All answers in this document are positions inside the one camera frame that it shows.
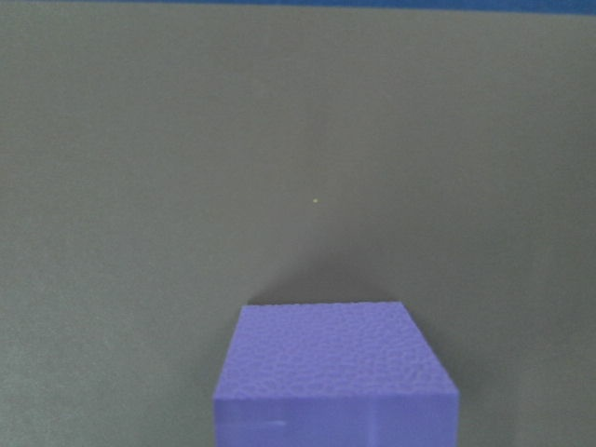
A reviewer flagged purple foam block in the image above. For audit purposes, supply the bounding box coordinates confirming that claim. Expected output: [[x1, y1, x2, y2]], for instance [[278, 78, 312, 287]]
[[212, 302, 460, 446]]

